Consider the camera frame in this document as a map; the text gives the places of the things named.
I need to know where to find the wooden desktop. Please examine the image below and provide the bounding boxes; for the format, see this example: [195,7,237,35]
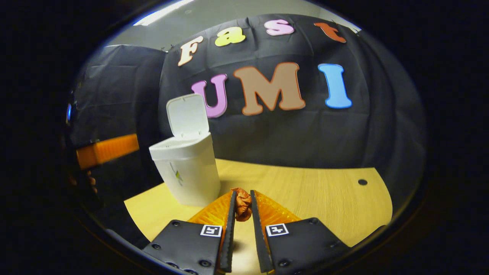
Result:
[124,159,393,275]

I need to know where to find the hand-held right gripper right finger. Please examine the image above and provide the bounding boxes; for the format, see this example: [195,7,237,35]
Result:
[250,190,352,275]

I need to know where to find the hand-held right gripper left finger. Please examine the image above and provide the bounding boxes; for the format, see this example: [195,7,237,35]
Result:
[142,190,237,275]

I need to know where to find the orange paper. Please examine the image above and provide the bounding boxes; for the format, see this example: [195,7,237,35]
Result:
[231,187,253,222]

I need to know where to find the black backdrop cloth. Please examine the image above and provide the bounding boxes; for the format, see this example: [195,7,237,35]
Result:
[67,13,427,215]

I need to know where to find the white desktop garbage bin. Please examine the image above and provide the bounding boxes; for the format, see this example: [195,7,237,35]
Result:
[149,93,222,208]

